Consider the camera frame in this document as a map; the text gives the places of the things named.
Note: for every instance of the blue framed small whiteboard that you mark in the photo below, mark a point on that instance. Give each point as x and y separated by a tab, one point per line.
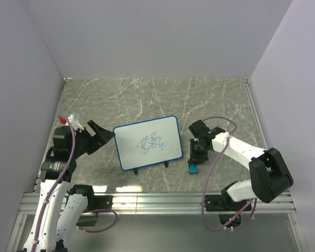
148	142

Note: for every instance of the blue whiteboard eraser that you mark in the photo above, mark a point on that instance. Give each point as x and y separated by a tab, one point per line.
192	169

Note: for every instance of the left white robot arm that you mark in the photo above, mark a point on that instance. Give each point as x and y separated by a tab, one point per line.
60	205

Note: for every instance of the aluminium front rail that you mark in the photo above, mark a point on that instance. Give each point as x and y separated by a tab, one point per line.
172	222

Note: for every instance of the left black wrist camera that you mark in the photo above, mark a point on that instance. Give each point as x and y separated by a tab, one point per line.
62	138

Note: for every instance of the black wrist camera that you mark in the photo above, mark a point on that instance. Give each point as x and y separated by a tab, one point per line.
62	138
200	130

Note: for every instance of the right aluminium side rail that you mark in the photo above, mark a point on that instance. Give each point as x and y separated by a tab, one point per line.
253	107

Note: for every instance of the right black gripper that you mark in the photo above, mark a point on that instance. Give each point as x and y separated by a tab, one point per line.
193	156

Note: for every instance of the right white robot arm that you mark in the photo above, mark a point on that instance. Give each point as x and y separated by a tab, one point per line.
269	174

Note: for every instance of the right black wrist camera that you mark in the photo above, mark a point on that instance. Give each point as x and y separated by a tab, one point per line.
200	130

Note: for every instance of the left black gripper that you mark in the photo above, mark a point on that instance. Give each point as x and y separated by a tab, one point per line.
102	136

